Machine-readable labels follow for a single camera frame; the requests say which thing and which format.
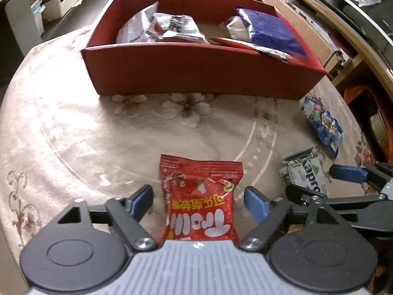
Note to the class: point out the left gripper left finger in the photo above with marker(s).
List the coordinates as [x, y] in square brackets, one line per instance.
[139, 203]

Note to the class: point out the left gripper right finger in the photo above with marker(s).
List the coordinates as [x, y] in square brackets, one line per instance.
[257, 203]

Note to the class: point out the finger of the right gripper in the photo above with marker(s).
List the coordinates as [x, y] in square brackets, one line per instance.
[348, 173]
[302, 195]

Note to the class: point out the red Trolli candy bag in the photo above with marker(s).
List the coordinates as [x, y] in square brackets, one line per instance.
[199, 198]

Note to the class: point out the red white snack packet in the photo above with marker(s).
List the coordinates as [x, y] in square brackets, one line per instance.
[283, 56]

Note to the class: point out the dark blue snack bag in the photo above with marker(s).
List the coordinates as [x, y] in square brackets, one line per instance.
[269, 31]

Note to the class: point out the clear round cake packet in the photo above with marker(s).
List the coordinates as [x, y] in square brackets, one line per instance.
[237, 30]

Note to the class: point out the silver white snack pouch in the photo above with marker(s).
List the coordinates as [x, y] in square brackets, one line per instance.
[135, 29]

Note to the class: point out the silver duck snack packet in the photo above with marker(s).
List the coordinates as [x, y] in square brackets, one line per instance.
[167, 27]

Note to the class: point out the green Kaprons wafer packet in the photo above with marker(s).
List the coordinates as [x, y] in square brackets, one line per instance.
[303, 168]

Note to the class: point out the blue cookie snack bag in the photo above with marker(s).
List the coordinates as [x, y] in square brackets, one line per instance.
[327, 127]

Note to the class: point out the floral beige tablecloth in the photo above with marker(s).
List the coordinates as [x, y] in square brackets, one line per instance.
[61, 141]

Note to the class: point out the black television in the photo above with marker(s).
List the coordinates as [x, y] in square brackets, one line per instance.
[373, 22]

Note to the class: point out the red cardboard box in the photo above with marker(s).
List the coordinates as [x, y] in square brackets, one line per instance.
[181, 67]

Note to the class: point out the white cardboard box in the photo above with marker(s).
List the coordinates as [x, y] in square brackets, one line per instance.
[61, 3]

